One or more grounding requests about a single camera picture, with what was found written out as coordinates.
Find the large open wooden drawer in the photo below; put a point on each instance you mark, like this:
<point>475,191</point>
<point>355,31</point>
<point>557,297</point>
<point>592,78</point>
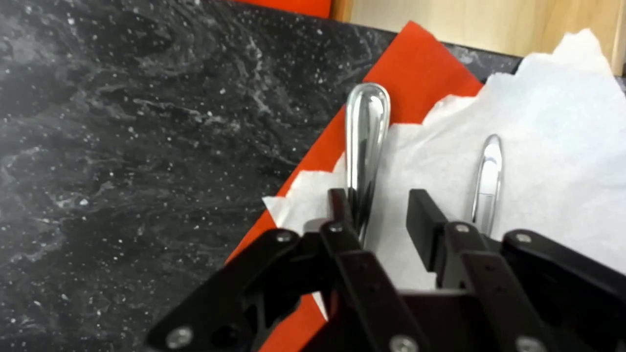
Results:
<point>483,25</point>

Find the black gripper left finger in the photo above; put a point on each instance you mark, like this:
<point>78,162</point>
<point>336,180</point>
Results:
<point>306,285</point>

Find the red drawer liner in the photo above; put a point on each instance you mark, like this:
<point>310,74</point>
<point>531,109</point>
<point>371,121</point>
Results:
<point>287,6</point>

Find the white paper napkin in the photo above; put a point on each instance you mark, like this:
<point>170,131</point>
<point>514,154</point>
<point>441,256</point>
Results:
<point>561,162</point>

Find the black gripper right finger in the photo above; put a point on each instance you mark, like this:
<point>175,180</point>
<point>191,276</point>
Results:
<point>530,293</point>

